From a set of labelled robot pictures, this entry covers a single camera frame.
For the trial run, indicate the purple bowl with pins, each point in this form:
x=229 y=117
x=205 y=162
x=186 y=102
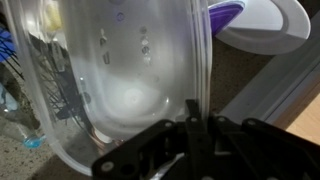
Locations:
x=223 y=15

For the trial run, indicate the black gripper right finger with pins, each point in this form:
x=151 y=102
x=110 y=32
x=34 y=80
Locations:
x=260 y=153

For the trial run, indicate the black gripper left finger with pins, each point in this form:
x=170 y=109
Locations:
x=150 y=150

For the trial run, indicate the blue sponge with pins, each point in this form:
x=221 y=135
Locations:
x=6 y=45

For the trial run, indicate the rectangular clear plastic container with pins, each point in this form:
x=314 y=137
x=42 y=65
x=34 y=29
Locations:
x=110 y=66

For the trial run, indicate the large white plate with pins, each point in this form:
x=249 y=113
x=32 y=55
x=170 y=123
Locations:
x=266 y=30

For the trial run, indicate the blue dish soap bottle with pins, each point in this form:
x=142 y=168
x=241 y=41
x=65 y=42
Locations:
x=20 y=130

